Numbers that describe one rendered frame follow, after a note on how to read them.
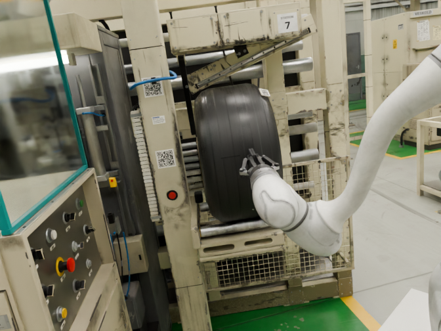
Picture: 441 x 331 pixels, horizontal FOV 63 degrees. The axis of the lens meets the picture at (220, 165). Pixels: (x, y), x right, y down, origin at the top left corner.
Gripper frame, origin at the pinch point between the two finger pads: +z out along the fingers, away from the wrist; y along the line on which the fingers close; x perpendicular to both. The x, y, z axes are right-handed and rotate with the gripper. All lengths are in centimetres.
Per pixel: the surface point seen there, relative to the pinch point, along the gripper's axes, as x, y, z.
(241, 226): 34.8, 6.1, 11.4
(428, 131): 145, -305, 355
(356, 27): 44, -503, 1040
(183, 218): 31.7, 29.7, 19.5
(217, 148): -2.5, 11.5, 5.2
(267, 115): -10.1, -8.5, 12.2
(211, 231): 35.1, 18.4, 11.3
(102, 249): 28, 59, 0
